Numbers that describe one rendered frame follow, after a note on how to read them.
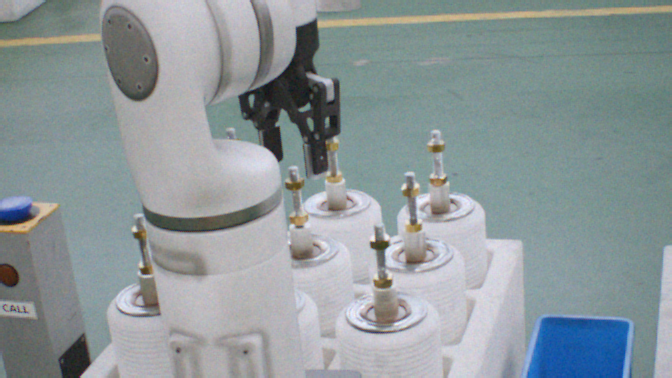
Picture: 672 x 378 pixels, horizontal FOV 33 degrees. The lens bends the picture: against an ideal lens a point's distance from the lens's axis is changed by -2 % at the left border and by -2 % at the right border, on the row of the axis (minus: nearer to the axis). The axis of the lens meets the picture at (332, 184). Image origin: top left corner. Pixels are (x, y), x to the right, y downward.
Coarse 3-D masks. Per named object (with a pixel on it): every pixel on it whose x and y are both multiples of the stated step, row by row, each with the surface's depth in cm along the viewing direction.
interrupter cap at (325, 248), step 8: (288, 240) 120; (312, 240) 119; (320, 240) 119; (328, 240) 119; (320, 248) 118; (328, 248) 117; (336, 248) 117; (312, 256) 116; (320, 256) 116; (328, 256) 115; (296, 264) 114; (304, 264) 114; (312, 264) 114; (320, 264) 114
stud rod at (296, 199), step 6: (288, 168) 114; (294, 168) 114; (288, 174) 114; (294, 174) 114; (294, 180) 114; (294, 192) 115; (300, 192) 115; (294, 198) 115; (300, 198) 115; (294, 204) 115; (300, 204) 115; (294, 210) 116; (300, 210) 115
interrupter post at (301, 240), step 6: (306, 222) 117; (294, 228) 116; (300, 228) 116; (306, 228) 116; (294, 234) 116; (300, 234) 116; (306, 234) 116; (294, 240) 116; (300, 240) 116; (306, 240) 116; (294, 246) 116; (300, 246) 116; (306, 246) 116; (312, 246) 117; (294, 252) 117; (300, 252) 116; (306, 252) 116
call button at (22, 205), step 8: (0, 200) 118; (8, 200) 117; (16, 200) 117; (24, 200) 117; (0, 208) 116; (8, 208) 115; (16, 208) 115; (24, 208) 116; (0, 216) 116; (8, 216) 115; (16, 216) 116; (24, 216) 117
